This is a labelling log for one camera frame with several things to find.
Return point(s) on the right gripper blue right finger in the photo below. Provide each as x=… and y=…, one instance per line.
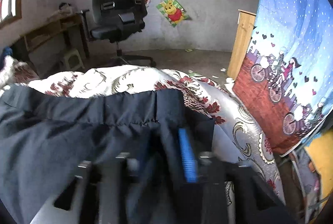
x=220, y=192

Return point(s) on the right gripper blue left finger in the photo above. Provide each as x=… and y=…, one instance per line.
x=94, y=194

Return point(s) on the dark navy padded jacket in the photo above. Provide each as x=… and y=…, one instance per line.
x=45, y=137

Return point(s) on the yellow folded fabric in wardrobe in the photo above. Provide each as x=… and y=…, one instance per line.
x=320, y=152

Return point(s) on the blue cartoon wardrobe curtain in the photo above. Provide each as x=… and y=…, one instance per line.
x=285, y=81

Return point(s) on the small white plastic stool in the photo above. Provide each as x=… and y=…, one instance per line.
x=72, y=61

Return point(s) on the dark blue pillow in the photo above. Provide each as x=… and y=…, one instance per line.
x=7, y=51

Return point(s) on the light wooden cabinet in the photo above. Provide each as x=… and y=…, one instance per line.
x=246, y=23

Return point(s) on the wooden desk with shelf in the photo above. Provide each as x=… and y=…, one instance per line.
x=32, y=40

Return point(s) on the Winnie the Pooh poster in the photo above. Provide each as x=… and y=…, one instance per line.
x=172, y=11

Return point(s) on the black mesh office chair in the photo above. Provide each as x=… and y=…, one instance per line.
x=116, y=21

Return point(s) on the window with brown frame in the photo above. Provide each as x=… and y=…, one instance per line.
x=10, y=12

